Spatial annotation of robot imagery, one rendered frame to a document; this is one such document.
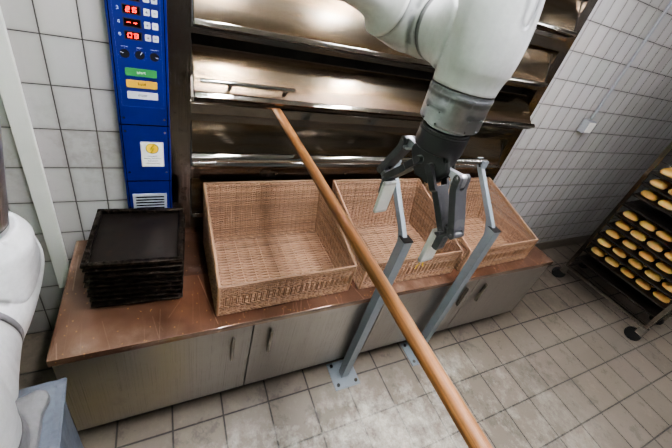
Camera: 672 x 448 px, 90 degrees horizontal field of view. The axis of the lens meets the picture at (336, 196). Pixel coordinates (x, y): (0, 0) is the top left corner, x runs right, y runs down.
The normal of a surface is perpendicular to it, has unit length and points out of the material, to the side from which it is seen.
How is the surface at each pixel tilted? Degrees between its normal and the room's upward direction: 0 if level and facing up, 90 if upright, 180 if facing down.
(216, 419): 0
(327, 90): 47
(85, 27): 90
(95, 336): 0
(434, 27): 94
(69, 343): 0
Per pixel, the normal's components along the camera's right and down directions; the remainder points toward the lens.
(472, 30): -0.61, 0.29
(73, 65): 0.38, 0.58
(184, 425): 0.24, -0.81
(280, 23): 0.44, 0.27
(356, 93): 0.44, -0.13
